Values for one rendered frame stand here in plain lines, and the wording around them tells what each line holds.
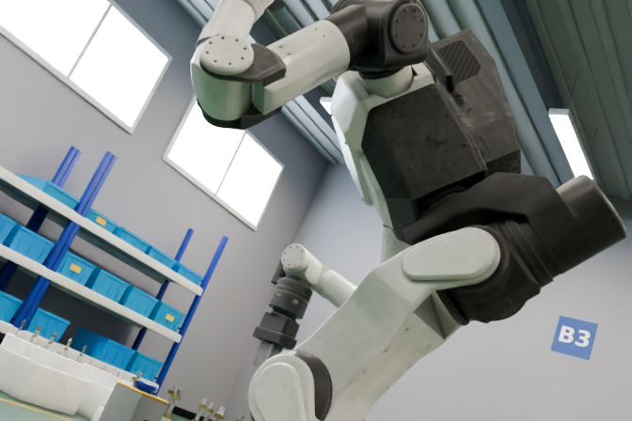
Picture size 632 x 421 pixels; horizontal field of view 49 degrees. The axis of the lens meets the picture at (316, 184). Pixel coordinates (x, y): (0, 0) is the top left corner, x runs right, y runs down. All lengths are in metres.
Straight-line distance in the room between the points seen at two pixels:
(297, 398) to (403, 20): 0.59
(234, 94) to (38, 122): 6.01
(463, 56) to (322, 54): 0.31
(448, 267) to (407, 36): 0.37
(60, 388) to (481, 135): 2.99
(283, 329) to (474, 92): 0.72
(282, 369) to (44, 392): 2.74
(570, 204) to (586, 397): 6.71
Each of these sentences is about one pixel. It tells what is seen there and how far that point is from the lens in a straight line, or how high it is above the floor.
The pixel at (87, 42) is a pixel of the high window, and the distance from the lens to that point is 7.21.
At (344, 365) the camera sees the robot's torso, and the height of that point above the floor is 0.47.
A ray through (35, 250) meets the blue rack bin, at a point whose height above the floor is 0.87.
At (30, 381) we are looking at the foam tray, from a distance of 3.66.
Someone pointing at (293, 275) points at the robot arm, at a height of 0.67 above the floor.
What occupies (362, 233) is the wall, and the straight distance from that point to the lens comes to 9.29.
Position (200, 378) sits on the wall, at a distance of 9.03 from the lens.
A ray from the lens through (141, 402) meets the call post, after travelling 1.24.
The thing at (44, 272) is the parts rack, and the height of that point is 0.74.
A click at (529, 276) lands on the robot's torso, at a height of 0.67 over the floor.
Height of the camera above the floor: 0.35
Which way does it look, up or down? 19 degrees up
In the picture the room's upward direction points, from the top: 23 degrees clockwise
